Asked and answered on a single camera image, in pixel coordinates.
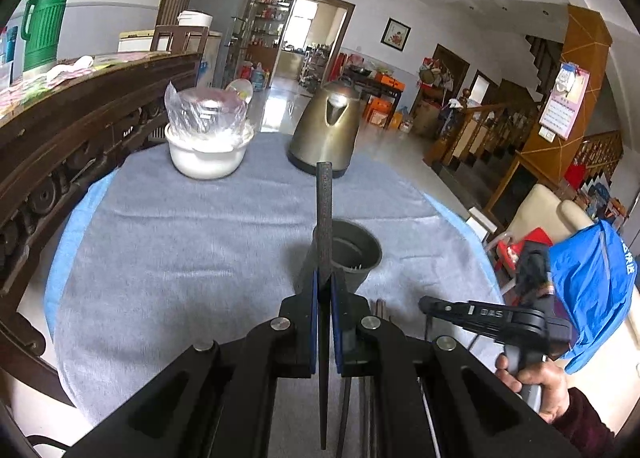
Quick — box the right hand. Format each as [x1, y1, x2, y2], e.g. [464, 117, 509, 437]
[495, 354, 570, 424]

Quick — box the dark metal utensil cup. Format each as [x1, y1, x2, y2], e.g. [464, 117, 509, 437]
[332, 219, 382, 293]

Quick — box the blue plastic bag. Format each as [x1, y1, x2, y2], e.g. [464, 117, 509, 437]
[549, 221, 638, 374]

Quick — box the beige armchair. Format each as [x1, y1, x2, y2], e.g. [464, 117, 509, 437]
[497, 184, 593, 244]

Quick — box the grey table cloth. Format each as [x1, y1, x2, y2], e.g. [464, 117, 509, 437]
[44, 133, 500, 421]

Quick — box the white plastic bowl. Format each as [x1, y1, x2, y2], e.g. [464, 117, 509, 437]
[165, 121, 255, 181]

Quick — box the steel electric kettle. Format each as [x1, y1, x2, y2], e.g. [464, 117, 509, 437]
[286, 77, 361, 178]

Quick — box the clear plastic bag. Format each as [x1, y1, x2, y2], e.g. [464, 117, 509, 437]
[164, 83, 247, 136]

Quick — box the green thermos jug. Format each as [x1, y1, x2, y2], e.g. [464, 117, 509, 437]
[20, 0, 67, 72]

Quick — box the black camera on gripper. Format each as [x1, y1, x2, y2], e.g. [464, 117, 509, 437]
[515, 241, 554, 306]

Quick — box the wall calendar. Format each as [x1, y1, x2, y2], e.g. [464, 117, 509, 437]
[538, 62, 590, 143]

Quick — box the framed wall picture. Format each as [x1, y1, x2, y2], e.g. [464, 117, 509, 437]
[381, 18, 411, 51]

